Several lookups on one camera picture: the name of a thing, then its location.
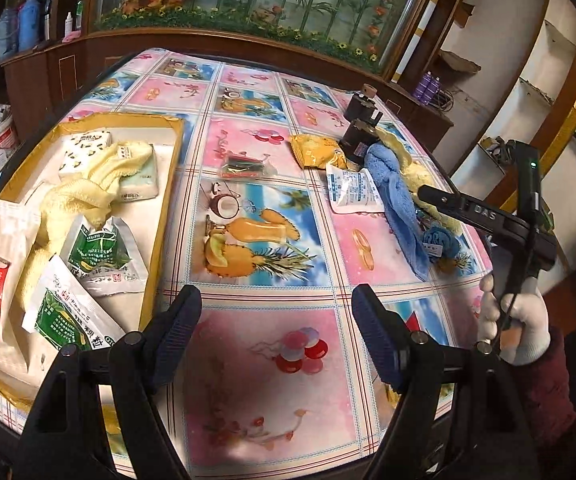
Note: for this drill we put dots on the colourful patterned tablecloth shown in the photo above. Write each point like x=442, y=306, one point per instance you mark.
x=277, y=382

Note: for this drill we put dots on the green white medicine packet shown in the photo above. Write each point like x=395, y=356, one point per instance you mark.
x=105, y=261

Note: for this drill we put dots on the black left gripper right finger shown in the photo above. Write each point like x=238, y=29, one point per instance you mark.
x=385, y=336

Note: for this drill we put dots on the white blue print packet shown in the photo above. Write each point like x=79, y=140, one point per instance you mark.
x=352, y=192

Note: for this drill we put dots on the blue towel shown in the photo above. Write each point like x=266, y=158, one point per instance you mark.
x=399, y=209

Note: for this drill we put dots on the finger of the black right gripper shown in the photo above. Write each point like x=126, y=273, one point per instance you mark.
x=469, y=210

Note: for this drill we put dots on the lemon print tissue pack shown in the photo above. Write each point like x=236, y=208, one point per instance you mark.
x=79, y=149

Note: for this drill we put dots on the black device lower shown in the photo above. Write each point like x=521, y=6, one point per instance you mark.
x=359, y=137

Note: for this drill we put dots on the white gloved right hand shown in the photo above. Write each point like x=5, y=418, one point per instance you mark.
x=527, y=338

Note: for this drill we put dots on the black device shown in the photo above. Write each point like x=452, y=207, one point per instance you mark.
x=359, y=137
x=363, y=108

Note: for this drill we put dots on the yellow cardboard box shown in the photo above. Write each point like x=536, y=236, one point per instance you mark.
x=38, y=173

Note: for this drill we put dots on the yellow fluffy towel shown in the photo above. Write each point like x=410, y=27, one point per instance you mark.
x=90, y=194

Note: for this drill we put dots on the purple bottles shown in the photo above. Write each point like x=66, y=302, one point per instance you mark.
x=427, y=88

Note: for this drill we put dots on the bag of coloured sticks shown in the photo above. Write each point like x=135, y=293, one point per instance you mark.
x=237, y=166

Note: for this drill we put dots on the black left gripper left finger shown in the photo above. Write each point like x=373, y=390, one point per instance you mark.
x=167, y=336

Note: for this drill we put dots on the pale green tissue pack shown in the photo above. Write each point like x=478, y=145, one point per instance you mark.
x=143, y=185

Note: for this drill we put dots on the yellow snack packet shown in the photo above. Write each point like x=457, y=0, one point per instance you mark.
x=313, y=151

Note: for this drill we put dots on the blue thermos jug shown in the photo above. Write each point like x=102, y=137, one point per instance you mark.
x=29, y=18

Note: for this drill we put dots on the dark red sleeve forearm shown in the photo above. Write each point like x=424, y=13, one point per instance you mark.
x=543, y=388

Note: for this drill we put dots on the black device upper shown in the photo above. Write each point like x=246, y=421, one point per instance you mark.
x=363, y=108

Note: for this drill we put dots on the small blue cloth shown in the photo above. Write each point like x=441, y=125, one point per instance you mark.
x=440, y=243

